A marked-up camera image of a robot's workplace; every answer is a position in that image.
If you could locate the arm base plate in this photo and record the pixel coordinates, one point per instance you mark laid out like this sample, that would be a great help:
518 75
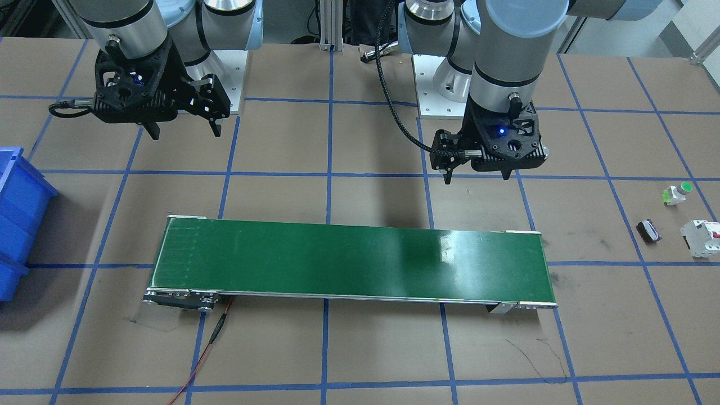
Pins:
441 89
230 65

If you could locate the white red circuit breaker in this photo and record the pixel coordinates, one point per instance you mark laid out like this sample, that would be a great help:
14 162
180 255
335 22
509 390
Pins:
702 237

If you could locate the green push button switch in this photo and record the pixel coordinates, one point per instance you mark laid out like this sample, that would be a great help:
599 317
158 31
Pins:
676 194

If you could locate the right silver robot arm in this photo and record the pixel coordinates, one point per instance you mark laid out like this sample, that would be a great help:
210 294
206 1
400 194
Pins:
197 28

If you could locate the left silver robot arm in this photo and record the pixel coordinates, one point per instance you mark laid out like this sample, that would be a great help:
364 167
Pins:
498 49

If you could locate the small black capacitor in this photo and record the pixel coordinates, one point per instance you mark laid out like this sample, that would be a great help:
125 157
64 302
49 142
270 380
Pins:
648 232

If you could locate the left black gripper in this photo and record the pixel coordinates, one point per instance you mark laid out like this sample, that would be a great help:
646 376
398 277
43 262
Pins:
468 134

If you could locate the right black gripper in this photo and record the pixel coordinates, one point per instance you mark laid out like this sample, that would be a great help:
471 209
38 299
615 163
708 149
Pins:
179 84

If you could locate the aluminium frame post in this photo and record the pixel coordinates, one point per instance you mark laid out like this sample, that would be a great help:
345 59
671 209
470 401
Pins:
331 26

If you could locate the blue plastic bin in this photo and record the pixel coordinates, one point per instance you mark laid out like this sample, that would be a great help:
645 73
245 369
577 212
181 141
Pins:
25 194

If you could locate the green conveyor belt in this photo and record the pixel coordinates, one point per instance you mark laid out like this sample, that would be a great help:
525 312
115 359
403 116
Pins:
200 259

